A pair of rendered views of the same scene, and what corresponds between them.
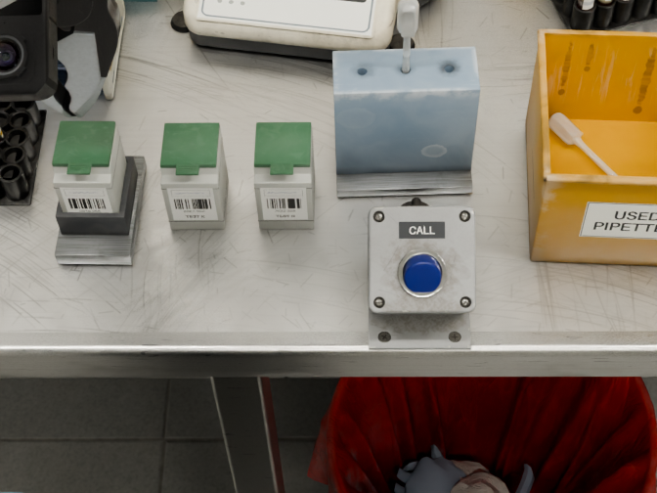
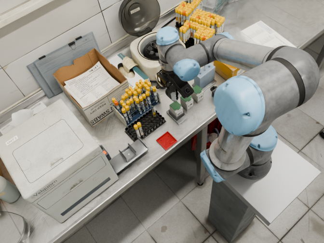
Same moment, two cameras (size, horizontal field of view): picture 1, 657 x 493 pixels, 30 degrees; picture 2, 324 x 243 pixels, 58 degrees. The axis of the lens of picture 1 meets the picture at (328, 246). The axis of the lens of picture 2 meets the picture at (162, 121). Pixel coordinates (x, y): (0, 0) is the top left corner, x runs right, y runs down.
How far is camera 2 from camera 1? 76 cm
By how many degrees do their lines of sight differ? 19
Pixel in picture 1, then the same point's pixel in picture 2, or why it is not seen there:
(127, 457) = (150, 177)
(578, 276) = not seen: hidden behind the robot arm
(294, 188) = (201, 93)
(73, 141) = (174, 105)
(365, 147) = (203, 84)
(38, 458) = (136, 188)
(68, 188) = (178, 112)
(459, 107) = (213, 70)
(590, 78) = not seen: hidden behind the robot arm
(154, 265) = (190, 116)
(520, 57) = not seen: hidden behind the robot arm
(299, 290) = (209, 106)
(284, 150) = (197, 89)
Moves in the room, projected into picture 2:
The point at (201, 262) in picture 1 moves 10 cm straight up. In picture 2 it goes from (195, 112) to (195, 99)
